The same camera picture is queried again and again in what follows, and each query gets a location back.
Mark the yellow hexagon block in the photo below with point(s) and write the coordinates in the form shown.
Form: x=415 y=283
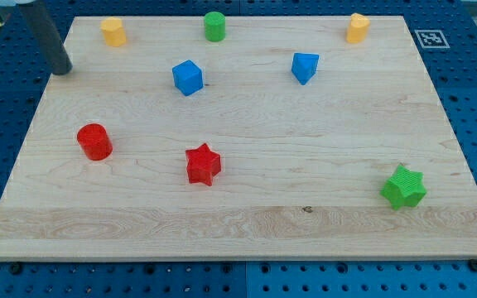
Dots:
x=113 y=31

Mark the light wooden board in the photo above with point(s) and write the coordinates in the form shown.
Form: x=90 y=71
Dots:
x=302 y=166

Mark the red star block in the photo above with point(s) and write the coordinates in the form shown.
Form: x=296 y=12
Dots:
x=203 y=164

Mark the blue cube block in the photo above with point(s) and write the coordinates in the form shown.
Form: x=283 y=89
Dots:
x=187 y=77

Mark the blue triangular prism block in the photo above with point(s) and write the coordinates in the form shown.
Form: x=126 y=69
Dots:
x=304 y=66

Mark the green cylinder block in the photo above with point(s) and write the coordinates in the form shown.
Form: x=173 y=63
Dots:
x=215 y=26

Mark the red cylinder block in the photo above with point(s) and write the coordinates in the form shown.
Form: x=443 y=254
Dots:
x=94 y=141

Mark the green star block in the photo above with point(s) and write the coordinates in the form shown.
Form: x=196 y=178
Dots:
x=404 y=188

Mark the yellow heart block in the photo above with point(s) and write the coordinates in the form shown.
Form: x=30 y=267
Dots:
x=357 y=29

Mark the grey cylindrical pointer rod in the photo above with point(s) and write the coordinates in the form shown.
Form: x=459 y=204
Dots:
x=43 y=28

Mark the white fiducial marker tag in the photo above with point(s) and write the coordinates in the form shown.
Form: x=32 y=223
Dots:
x=431 y=39

